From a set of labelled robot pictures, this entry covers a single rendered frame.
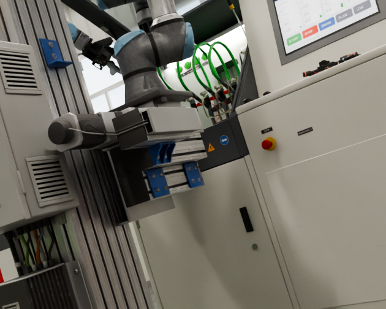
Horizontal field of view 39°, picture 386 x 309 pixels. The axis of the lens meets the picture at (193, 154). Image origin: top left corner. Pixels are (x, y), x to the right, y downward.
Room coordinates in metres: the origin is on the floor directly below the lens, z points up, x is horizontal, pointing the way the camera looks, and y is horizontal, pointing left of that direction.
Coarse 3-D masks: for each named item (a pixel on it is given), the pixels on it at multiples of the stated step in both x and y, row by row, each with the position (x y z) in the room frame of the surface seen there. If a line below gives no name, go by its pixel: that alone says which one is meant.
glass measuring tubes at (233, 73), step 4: (236, 60) 2.66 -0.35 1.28; (228, 64) 2.66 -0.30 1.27; (232, 64) 2.64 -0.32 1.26; (216, 68) 2.70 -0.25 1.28; (220, 68) 2.69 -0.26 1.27; (228, 68) 2.67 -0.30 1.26; (232, 68) 2.66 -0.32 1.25; (220, 72) 2.72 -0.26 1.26; (224, 72) 2.70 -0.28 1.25; (232, 72) 2.68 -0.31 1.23; (236, 72) 2.65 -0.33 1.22; (220, 76) 2.73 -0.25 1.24; (224, 76) 2.69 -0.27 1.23; (232, 76) 2.69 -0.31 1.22; (236, 76) 2.65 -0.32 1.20; (224, 80) 2.69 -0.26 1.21; (228, 84) 2.69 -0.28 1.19; (224, 88) 2.72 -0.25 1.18; (228, 96) 2.72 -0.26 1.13; (228, 104) 2.71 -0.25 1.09
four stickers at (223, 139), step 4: (220, 136) 2.17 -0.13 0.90; (224, 136) 2.16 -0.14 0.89; (220, 140) 2.17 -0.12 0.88; (224, 140) 2.16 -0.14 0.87; (228, 140) 2.15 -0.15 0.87; (208, 144) 2.21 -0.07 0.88; (212, 144) 2.20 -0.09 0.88; (224, 144) 2.16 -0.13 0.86; (208, 148) 2.21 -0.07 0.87; (212, 148) 2.20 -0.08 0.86; (208, 152) 2.21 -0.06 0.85
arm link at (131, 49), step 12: (132, 36) 1.71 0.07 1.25; (144, 36) 1.73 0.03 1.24; (120, 48) 1.72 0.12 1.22; (132, 48) 1.71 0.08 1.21; (144, 48) 1.71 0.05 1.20; (156, 48) 1.72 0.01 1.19; (120, 60) 1.73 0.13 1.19; (132, 60) 1.71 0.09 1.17; (144, 60) 1.72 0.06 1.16; (156, 60) 1.74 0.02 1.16
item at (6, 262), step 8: (0, 240) 5.68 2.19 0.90; (136, 240) 5.53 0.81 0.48; (0, 248) 5.71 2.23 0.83; (8, 248) 5.61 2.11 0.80; (0, 256) 5.74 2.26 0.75; (8, 256) 5.63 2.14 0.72; (0, 264) 5.77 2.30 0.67; (8, 264) 5.66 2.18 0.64; (144, 264) 5.54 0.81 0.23; (8, 272) 5.69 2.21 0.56; (16, 272) 5.59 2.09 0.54; (144, 272) 5.52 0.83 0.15; (8, 280) 5.72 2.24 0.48
